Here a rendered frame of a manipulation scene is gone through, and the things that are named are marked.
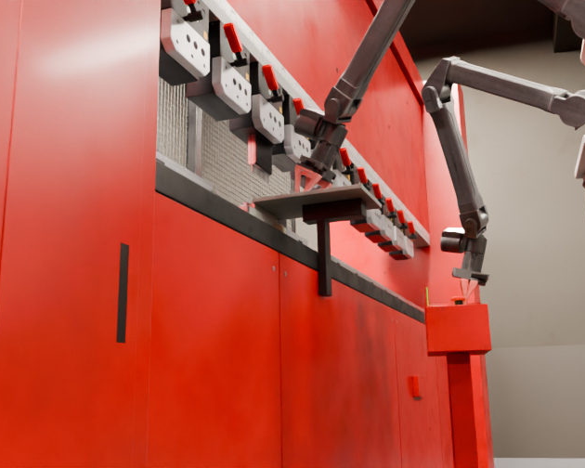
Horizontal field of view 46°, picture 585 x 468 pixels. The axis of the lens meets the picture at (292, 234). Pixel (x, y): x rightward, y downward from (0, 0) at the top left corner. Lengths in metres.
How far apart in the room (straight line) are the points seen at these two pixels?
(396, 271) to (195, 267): 2.79
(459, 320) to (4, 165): 1.44
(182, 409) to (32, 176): 0.48
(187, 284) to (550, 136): 4.92
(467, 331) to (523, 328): 3.57
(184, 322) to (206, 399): 0.13
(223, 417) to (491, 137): 4.85
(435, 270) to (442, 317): 1.88
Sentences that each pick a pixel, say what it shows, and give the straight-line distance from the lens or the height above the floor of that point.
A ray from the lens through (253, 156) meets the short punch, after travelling 1.67.
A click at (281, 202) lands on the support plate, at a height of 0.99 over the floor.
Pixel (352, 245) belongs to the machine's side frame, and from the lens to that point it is 3.87.
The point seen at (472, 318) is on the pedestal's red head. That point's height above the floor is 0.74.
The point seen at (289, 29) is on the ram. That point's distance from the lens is 1.98.
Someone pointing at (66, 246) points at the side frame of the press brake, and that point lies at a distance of 0.65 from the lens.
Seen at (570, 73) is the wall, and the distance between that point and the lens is 5.97.
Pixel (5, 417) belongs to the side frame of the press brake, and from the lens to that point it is 0.59.
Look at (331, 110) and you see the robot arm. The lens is 1.63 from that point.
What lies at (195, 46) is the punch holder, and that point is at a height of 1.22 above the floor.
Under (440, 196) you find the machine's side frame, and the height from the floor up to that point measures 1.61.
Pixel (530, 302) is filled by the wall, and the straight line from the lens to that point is 5.45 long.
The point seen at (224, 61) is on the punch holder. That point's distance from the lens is 1.52.
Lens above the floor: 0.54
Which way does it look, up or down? 14 degrees up
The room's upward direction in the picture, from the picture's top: 1 degrees counter-clockwise
